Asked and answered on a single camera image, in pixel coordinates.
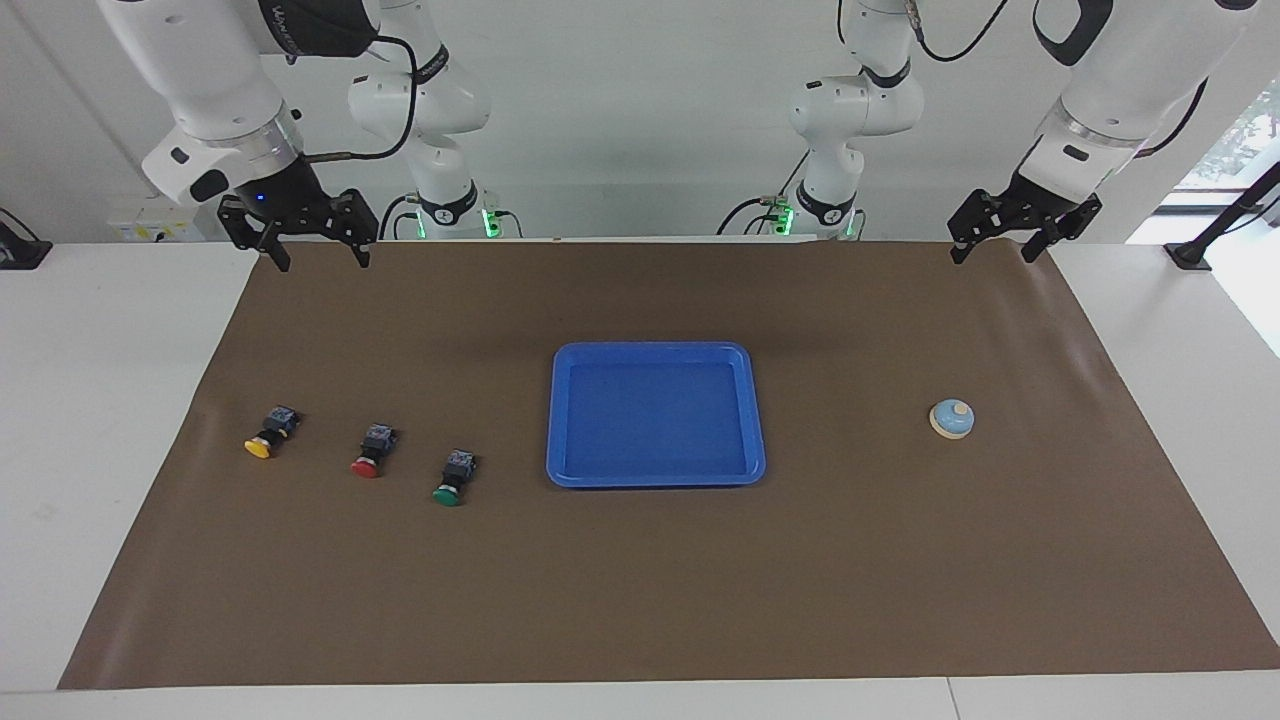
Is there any light blue desk bell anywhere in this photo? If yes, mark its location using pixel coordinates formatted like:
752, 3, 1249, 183
929, 399, 976, 441

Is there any yellow push button switch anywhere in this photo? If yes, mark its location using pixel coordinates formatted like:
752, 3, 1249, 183
244, 406, 301, 460

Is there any red push button switch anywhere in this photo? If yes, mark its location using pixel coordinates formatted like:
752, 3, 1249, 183
350, 424, 399, 479

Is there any green push button switch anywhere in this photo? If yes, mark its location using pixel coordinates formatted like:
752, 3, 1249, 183
432, 450, 478, 507

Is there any blue plastic tray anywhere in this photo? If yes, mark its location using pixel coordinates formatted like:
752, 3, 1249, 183
546, 342, 767, 489

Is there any black clamp stand with rod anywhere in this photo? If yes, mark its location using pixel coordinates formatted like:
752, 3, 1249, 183
1163, 160, 1280, 272

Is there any window with green trees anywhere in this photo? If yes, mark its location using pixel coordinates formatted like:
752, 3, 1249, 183
1172, 80, 1280, 193

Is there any black table clamp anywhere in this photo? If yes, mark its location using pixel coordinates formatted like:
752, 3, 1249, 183
0, 207, 53, 271

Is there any brown table mat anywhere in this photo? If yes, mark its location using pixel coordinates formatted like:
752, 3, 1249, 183
57, 240, 1280, 691

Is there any black right base cable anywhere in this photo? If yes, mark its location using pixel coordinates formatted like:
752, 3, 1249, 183
378, 193, 421, 241

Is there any black base cable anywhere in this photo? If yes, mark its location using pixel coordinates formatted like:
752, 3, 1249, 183
716, 150, 813, 237
378, 193, 421, 241

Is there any white wall socket box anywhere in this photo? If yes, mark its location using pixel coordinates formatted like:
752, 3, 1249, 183
108, 194, 206, 244

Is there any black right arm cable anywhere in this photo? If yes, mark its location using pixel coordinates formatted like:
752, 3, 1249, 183
300, 35, 419, 163

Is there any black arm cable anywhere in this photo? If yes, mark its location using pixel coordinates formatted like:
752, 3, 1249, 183
905, 0, 1211, 159
300, 35, 419, 163

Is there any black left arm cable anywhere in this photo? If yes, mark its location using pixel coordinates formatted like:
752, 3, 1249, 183
905, 0, 1211, 159

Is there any black left base cable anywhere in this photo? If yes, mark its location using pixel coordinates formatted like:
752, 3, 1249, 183
716, 150, 813, 237

